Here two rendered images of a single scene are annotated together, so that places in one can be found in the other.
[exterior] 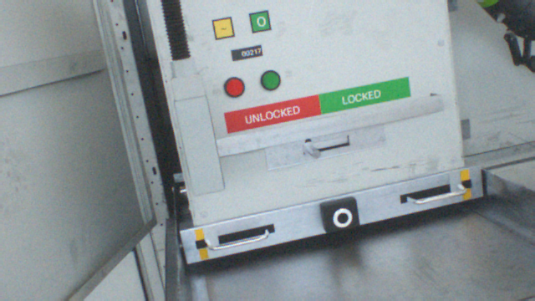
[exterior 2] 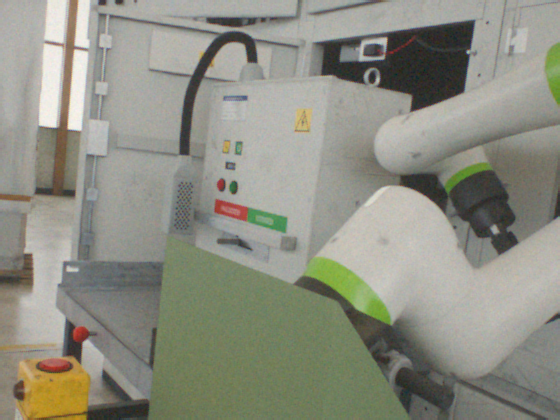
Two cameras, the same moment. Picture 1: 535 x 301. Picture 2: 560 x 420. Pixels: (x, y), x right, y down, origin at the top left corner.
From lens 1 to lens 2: 145 cm
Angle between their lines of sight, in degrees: 63
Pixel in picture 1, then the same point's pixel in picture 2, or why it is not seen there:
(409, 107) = (264, 235)
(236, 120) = (218, 206)
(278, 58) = (239, 175)
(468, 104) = not seen: hidden behind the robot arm
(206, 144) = (168, 203)
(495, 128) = not seen: hidden behind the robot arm
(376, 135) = (264, 251)
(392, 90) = (278, 223)
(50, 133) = not seen: hidden behind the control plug
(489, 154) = (499, 380)
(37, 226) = (152, 223)
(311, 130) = (225, 225)
